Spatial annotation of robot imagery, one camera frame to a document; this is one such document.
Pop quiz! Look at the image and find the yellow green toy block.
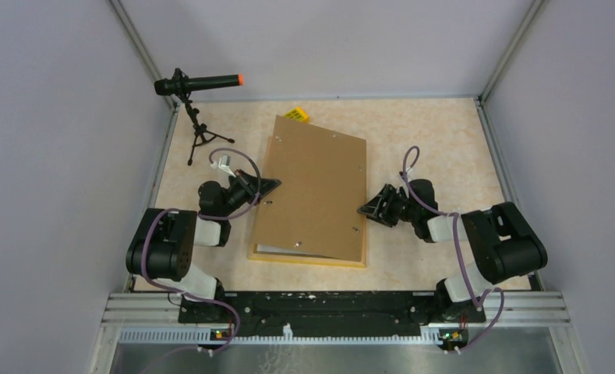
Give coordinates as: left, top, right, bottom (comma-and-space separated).
284, 107, 310, 123

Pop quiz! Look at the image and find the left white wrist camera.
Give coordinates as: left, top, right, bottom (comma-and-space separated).
209, 154, 236, 178

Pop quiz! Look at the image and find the building and sky photo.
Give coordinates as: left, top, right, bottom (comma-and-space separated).
255, 244, 300, 256

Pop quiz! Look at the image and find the aluminium front rail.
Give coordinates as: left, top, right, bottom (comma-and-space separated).
89, 291, 585, 373

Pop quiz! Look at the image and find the black microphone on tripod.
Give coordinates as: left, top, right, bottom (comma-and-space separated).
154, 68, 244, 166

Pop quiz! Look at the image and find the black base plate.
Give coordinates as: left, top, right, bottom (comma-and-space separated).
178, 291, 486, 337

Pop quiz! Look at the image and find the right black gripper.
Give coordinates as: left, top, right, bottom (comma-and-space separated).
358, 184, 419, 228

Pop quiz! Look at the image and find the brown backing board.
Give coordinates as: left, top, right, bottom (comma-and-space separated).
250, 115, 368, 263

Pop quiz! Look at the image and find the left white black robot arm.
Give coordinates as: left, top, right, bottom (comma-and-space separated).
125, 169, 367, 322

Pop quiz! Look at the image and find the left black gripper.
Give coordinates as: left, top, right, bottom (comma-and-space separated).
219, 168, 281, 218

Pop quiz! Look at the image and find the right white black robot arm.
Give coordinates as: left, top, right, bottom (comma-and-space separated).
358, 179, 548, 321

